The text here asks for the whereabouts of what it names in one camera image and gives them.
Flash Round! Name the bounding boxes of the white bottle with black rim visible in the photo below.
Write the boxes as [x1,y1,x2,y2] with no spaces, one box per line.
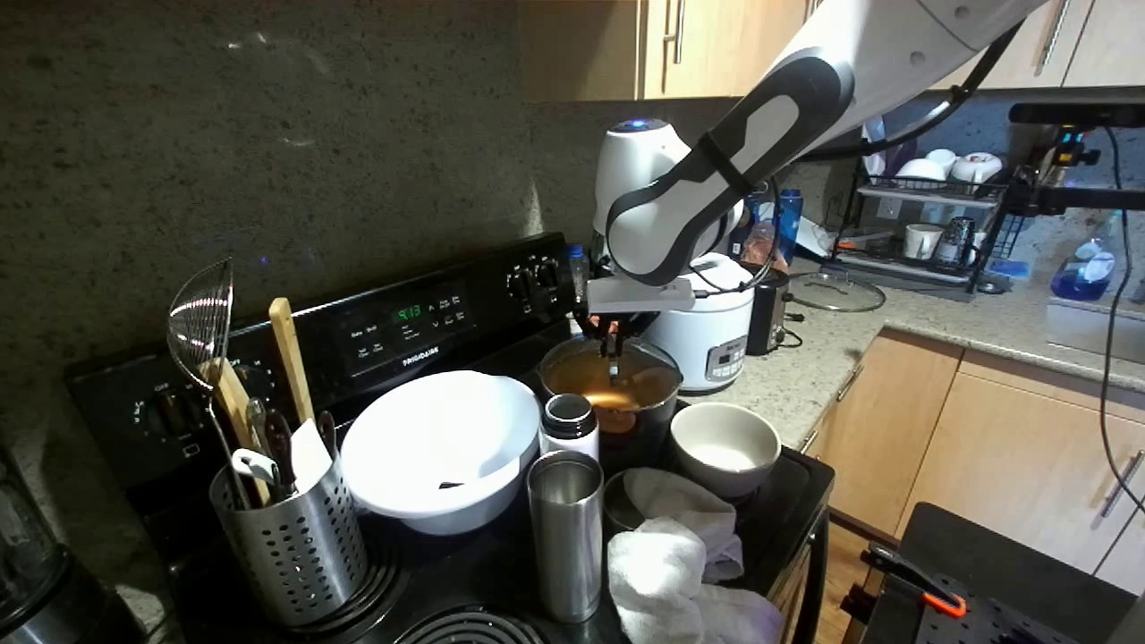
[539,393,601,463]

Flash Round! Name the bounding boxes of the steel cooking pot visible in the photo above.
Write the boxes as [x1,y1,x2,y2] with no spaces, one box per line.
[537,335,686,470]

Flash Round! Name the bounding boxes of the blender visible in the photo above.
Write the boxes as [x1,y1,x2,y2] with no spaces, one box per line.
[0,440,148,644]

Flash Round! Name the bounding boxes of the wooden spoon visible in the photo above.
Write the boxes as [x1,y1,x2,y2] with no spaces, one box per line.
[208,358,272,508]

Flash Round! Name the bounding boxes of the oven door handle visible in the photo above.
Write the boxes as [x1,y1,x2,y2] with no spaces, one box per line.
[791,508,831,644]

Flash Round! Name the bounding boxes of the black electric stove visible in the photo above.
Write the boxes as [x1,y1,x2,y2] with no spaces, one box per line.
[63,231,837,644]

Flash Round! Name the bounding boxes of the row of wooden wall cabinets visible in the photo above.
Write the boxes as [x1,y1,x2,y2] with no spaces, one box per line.
[517,0,1145,102]

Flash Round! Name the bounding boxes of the glass pot lid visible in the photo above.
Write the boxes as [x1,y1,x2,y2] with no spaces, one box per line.
[539,335,684,414]

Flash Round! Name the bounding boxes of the black small appliance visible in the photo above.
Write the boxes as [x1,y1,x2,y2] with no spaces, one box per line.
[746,264,791,357]

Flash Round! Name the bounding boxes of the wire mesh skimmer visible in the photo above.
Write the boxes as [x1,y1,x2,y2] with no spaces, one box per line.
[165,258,254,511]

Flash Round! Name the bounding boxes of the large white mixing bowl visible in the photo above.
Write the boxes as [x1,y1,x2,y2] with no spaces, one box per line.
[340,369,543,537]

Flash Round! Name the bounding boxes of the black cable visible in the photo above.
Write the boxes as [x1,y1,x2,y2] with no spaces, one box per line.
[1098,125,1145,518]

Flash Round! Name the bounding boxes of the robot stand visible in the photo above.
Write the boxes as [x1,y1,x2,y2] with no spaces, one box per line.
[839,501,1145,644]

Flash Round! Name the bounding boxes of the perforated steel utensil holder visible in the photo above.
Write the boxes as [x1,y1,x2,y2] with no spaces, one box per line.
[209,450,370,628]

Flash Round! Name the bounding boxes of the white mug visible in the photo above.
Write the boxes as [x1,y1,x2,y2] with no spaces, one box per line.
[903,223,946,262]

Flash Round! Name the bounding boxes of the black dish rack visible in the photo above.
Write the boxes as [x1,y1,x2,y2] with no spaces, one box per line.
[825,150,1030,298]

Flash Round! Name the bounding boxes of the clear plastic water bottle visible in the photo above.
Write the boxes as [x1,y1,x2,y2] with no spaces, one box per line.
[568,243,592,311]

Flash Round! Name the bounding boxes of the cabinet door handle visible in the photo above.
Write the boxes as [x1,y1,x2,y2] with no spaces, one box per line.
[1099,449,1145,520]

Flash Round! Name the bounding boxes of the stainless steel tumbler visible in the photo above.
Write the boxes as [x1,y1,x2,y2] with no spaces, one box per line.
[526,450,606,625]

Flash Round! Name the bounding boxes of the glass lid on counter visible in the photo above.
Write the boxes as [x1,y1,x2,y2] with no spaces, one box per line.
[785,270,888,315]

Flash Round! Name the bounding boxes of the wooden spatula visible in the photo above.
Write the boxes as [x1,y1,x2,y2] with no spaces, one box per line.
[268,297,317,427]

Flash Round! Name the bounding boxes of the wooden cabinet door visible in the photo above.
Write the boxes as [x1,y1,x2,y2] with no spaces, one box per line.
[895,349,1145,575]

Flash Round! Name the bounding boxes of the black and orange clamp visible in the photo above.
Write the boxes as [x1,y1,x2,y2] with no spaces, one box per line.
[861,542,970,620]

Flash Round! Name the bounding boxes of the black utensil handle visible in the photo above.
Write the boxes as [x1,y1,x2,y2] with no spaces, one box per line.
[264,409,296,502]

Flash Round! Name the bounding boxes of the small steel cup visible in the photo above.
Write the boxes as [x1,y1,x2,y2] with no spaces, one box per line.
[601,471,647,535]

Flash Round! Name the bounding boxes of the dark patterned mug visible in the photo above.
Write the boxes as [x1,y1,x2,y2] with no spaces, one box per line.
[935,216,977,267]

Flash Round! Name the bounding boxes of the small white bowl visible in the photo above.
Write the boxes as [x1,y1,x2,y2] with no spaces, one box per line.
[669,402,783,500]

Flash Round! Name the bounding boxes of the sink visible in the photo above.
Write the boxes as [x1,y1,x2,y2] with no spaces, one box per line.
[1044,295,1145,366]

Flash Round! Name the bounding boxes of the blue soap bottle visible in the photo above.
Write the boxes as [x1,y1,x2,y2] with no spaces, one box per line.
[1048,234,1118,302]

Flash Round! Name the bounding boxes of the white rice cooker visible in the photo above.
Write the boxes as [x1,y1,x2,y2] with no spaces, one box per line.
[639,252,758,397]

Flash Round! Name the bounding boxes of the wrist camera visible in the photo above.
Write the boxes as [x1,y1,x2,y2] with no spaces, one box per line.
[587,276,697,315]

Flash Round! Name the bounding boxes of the white spatula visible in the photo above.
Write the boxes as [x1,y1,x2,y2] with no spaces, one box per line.
[288,418,335,496]

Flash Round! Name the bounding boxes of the white towel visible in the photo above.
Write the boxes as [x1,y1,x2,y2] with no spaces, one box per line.
[606,467,785,644]

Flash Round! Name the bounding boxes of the coil burner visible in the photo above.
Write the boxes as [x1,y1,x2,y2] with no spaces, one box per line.
[394,606,548,644]
[286,528,408,638]

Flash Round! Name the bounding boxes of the camera on mount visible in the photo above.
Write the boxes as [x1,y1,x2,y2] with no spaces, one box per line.
[1008,100,1145,217]

